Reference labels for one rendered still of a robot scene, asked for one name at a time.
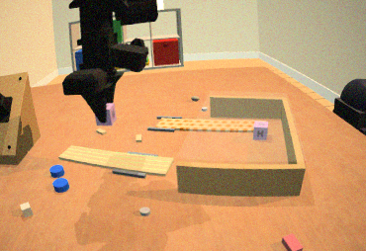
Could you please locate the orange flat strip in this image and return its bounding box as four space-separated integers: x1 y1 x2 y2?
156 119 195 131

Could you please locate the blue short cylinder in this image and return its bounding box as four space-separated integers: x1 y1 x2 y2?
52 178 70 193
49 164 65 178

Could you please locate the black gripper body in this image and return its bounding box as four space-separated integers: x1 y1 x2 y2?
62 28 118 96

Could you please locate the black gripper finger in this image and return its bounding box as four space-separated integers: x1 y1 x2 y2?
106 71 125 104
81 82 114 123

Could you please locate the pale yellow strip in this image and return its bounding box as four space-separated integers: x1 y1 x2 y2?
58 145 174 176

